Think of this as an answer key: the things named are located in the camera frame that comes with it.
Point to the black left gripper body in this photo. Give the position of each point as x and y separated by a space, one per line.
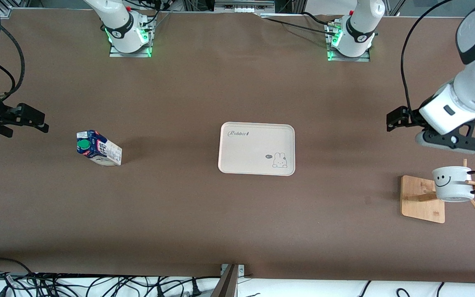
413 115

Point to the blue white milk carton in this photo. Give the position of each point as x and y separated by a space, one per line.
97 150

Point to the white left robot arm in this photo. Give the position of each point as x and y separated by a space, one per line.
474 88

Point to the wooden cup rack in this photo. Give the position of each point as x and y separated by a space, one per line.
417 202

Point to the cream rabbit print tray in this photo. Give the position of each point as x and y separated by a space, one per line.
254 148

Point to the white strip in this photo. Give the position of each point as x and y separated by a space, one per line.
283 15

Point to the brown table cover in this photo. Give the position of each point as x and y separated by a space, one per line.
179 214

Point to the grey device box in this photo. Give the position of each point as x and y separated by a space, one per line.
243 5

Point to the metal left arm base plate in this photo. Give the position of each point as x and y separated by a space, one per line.
363 59

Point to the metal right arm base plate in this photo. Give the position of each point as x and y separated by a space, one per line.
116 54

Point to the aluminium frame profile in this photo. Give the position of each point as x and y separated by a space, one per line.
5 10

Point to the grey metal post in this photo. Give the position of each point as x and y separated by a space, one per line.
227 284

